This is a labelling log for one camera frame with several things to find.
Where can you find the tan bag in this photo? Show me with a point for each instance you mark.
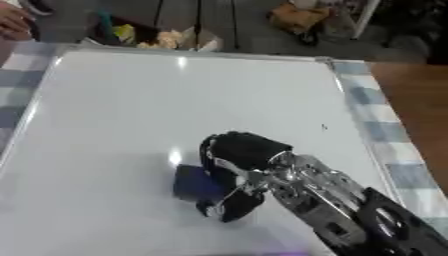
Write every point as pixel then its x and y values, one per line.
pixel 297 17

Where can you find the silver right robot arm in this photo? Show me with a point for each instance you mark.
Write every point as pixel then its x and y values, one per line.
pixel 350 206

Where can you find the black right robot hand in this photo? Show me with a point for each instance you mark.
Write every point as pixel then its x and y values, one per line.
pixel 245 150

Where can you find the white whiteboard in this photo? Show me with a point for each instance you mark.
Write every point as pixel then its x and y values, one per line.
pixel 175 150

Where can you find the person's hand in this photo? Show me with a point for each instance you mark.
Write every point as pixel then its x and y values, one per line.
pixel 14 23

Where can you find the blue whiteboard eraser brush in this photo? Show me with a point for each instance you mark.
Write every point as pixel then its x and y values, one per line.
pixel 195 185

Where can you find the black tripod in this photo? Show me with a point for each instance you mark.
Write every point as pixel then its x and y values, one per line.
pixel 197 23

